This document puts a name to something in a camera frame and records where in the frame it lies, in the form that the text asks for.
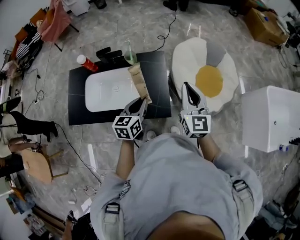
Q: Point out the cardboard box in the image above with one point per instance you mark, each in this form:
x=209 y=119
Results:
x=264 y=25

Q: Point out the black faucet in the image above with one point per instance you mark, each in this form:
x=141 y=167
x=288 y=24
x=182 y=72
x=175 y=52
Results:
x=107 y=55

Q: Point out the black monitor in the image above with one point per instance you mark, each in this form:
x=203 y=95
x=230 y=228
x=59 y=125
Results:
x=10 y=165

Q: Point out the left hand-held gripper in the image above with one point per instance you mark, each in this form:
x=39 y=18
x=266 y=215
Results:
x=127 y=126

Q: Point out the dark vanity cabinet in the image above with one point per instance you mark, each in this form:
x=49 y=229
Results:
x=157 y=70

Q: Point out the person's white shoe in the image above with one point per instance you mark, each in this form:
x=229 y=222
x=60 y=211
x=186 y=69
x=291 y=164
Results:
x=175 y=130
x=151 y=135

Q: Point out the person's left white shoe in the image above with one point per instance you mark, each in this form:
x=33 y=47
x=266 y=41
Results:
x=151 y=135

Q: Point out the person's left forearm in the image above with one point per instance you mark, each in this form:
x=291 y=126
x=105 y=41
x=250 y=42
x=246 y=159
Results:
x=125 y=159

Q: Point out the red bottle with white cap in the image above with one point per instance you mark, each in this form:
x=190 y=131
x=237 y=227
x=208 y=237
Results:
x=87 y=63

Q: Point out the wooden stool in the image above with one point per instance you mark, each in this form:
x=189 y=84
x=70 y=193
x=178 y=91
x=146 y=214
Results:
x=37 y=164

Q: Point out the white sink basin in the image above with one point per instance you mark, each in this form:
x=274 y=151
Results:
x=105 y=91

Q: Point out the pink cloth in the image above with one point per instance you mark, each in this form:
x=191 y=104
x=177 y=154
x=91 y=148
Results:
x=55 y=23

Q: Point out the person's grey shirt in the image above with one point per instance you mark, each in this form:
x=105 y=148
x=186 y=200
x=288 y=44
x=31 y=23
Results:
x=175 y=175

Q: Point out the egg-shaped beanbag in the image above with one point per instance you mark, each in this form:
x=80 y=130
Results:
x=185 y=61

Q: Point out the person's right white shoe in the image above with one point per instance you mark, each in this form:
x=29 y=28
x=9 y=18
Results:
x=175 y=130

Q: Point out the small blue white bottle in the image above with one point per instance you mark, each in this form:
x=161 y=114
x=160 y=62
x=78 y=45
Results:
x=283 y=147

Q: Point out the black waste bin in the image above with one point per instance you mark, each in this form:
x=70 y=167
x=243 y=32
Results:
x=100 y=3

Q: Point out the beige cosmetic squeeze tube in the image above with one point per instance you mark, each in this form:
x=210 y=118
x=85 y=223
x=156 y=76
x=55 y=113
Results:
x=139 y=82

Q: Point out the white box appliance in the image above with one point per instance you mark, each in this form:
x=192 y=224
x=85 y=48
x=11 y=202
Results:
x=267 y=117

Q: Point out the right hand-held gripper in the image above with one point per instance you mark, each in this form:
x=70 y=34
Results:
x=198 y=123

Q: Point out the striped black white cloth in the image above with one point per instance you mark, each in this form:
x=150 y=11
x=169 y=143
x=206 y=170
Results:
x=29 y=45

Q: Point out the person's right forearm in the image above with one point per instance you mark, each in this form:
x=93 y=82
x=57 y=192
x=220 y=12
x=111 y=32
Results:
x=208 y=148

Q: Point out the green cup with toothbrush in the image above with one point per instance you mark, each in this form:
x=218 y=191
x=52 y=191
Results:
x=130 y=57

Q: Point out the white storage box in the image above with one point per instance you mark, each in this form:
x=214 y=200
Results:
x=77 y=5

